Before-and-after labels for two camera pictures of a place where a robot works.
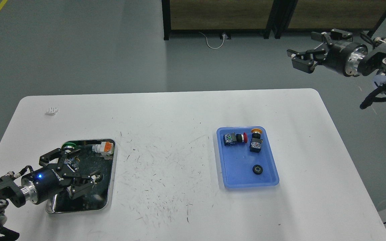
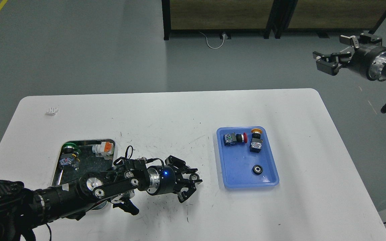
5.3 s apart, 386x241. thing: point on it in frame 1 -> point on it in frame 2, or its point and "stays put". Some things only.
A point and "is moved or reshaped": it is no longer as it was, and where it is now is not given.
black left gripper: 51,179 -> 165,180
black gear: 257,169 stays put
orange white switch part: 106,149 stays put
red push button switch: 231,139 stays put
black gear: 100,178 is moved or reshaped
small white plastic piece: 52,110 stays put
